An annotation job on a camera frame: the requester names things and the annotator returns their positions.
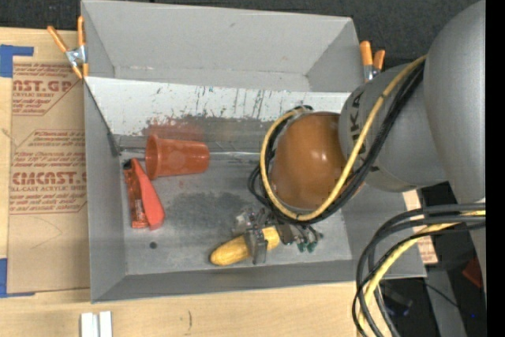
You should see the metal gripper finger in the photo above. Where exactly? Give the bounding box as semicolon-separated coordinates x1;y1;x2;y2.
244;229;271;266
235;208;266;230

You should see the yellow toy corn cob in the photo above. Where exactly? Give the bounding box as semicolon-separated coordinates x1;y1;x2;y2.
209;226;282;267

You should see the grey metal bin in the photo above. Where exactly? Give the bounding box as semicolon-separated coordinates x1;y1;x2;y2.
80;0;428;305

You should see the orange plastic cup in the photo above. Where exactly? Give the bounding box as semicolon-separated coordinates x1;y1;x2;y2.
144;133;211;181

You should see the orange stapler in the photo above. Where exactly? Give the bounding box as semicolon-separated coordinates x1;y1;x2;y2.
122;157;166;231

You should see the brown cardboard board red print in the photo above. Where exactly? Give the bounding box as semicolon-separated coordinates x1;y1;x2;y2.
0;25;439;295

